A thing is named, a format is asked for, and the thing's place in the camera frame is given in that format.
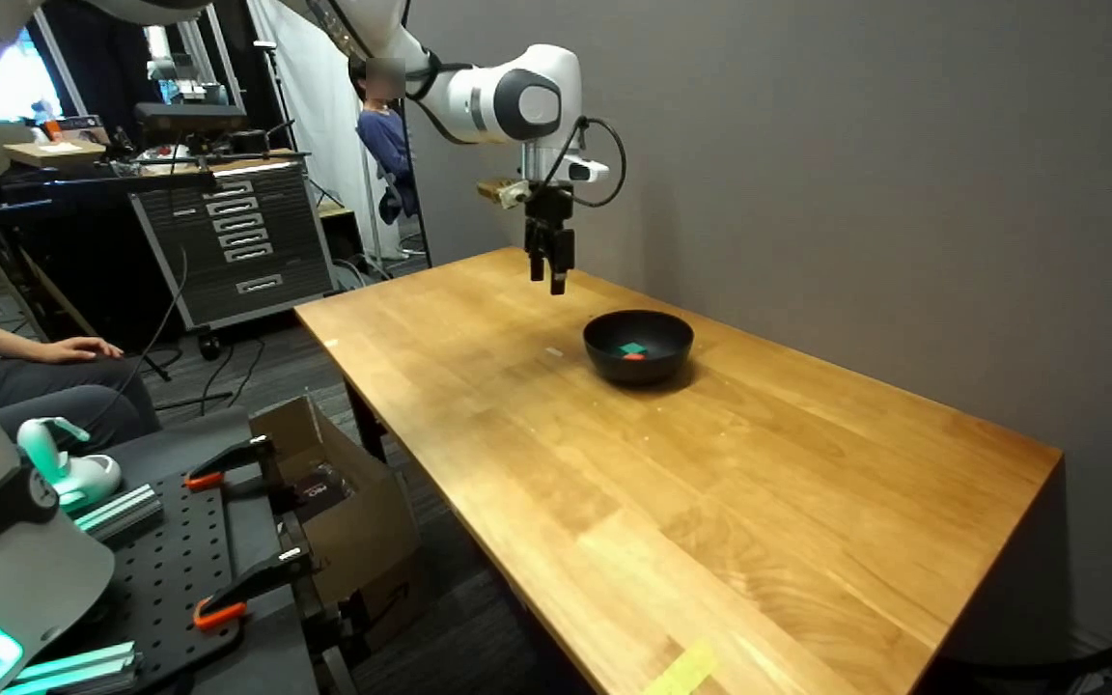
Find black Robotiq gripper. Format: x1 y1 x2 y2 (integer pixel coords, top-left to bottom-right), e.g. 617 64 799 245
521 182 584 297

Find black round bowl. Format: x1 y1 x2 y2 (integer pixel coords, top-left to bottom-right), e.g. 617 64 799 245
578 306 698 392

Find seated person's hand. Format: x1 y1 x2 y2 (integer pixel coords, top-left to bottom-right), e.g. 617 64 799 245
35 333 129 370

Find standing person blue shirt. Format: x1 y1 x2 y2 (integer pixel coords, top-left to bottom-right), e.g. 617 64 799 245
344 52 421 230

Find white curtain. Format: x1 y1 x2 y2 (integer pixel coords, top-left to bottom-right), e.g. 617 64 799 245
245 0 388 264

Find brown cardboard box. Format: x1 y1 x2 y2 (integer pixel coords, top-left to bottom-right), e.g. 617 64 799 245
245 392 428 611

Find black drawer cabinet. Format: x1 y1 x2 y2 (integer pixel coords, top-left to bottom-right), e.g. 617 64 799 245
129 159 338 337

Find cluttered background desk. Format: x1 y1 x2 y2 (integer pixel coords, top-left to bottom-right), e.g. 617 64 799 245
0 126 317 184

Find yellow tape strip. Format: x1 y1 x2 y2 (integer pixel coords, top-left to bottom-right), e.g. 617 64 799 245
640 635 723 695

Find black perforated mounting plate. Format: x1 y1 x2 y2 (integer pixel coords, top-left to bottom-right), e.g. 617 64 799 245
60 433 338 695

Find aluminium extrusion bar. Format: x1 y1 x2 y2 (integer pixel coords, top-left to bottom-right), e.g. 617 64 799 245
69 478 165 540
0 635 143 695

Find seated person's legs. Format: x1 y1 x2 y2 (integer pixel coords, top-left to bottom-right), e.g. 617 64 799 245
0 356 169 454

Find white teal plastic object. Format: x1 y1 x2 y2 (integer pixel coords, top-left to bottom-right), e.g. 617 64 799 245
13 409 129 516

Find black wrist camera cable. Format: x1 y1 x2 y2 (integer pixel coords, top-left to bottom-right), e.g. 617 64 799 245
559 113 635 211

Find black clamp orange handle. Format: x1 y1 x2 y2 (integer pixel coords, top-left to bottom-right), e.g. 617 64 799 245
178 433 281 500
187 540 321 635

